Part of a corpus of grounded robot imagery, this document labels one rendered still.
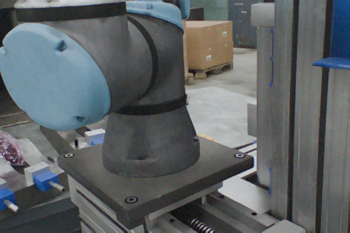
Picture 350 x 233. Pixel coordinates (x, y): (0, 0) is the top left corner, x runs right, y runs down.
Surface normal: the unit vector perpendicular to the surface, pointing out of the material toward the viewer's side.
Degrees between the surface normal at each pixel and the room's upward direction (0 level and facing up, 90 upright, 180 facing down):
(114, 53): 88
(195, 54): 90
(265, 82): 90
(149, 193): 0
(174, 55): 90
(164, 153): 72
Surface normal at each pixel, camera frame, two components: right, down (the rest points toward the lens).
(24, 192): 0.72, 0.16
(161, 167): 0.22, 0.27
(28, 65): -0.45, 0.41
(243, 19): -0.78, 0.23
